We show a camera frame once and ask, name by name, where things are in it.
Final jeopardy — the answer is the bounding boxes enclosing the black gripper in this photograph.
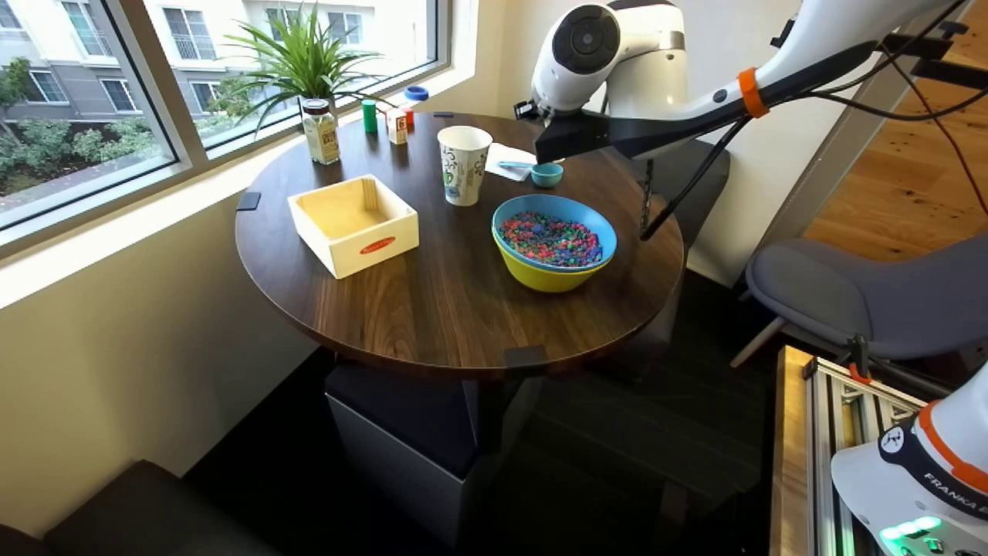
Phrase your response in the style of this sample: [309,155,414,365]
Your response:
[531,108,646,167]

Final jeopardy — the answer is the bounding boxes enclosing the blue yellow bowl with beads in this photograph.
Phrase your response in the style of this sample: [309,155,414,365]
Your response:
[487,191,622,296]

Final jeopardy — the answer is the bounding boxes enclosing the white paper napkin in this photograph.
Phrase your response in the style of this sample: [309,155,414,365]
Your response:
[480,140,542,187]

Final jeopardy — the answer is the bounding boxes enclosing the patterned paper cup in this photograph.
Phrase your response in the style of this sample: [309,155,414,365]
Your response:
[436,122,497,212]

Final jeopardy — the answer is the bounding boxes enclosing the white toy cube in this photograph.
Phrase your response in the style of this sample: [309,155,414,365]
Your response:
[382,104,414,149]

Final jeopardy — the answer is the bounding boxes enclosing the green toy block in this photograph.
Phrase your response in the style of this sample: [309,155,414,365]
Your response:
[357,94,382,142]

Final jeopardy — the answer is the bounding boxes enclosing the cream wooden box tray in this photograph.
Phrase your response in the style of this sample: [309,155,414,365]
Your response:
[285,172,423,285]

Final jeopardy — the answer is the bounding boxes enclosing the glass jar with black lid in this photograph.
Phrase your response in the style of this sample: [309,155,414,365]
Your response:
[296,94,344,169]

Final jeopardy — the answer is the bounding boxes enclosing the green potted plant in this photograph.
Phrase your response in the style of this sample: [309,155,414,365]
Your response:
[214,0,373,108]

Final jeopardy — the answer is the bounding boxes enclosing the grey upholstered chair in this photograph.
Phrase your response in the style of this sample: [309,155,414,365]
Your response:
[725,231,988,374]

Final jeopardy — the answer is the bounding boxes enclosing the grey ottoman under table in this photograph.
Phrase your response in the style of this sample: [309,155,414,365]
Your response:
[322,356,487,549]

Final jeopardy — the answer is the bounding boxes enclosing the black bench seat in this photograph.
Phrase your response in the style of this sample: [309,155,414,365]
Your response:
[0,457,270,556]

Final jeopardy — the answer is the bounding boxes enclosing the black camera boom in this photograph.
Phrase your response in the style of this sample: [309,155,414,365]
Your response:
[878,16,988,92]

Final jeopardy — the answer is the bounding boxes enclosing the aluminium frame stand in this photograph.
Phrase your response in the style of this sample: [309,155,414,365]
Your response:
[767,342,935,556]

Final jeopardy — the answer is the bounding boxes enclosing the grey window frame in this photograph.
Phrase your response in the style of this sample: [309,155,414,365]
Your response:
[0,0,458,257]

